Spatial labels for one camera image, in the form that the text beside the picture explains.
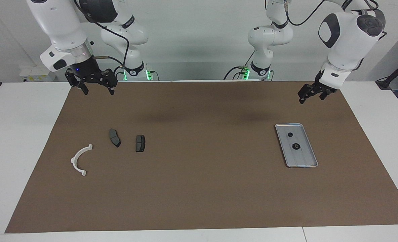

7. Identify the white yellow box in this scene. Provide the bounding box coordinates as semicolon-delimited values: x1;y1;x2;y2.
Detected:
19;66;56;82

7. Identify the white curved plastic bracket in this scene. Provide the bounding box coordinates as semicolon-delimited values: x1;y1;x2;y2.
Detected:
71;144;93;177

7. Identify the black stand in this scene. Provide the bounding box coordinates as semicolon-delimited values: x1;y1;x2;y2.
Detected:
375;54;398;90

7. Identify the silver metal tray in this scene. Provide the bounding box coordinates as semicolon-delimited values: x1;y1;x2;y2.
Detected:
275;123;318;168

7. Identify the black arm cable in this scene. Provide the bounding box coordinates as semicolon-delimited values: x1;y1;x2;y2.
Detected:
285;0;380;26
73;0;131;68

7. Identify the brown table mat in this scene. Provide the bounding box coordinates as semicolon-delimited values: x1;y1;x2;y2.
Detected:
5;81;398;234

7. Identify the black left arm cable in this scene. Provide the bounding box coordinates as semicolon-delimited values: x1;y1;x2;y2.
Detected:
285;0;380;26

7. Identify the dark curved brake pad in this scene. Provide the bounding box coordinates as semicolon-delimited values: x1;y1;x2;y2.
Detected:
109;129;121;148

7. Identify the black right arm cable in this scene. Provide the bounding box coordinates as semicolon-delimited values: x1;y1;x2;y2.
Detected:
73;0;131;68

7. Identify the black left base cable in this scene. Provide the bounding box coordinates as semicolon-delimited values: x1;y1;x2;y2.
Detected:
224;50;256;80

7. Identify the dark rectangular brake pad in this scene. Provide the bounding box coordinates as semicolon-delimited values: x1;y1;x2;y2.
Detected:
135;135;146;153

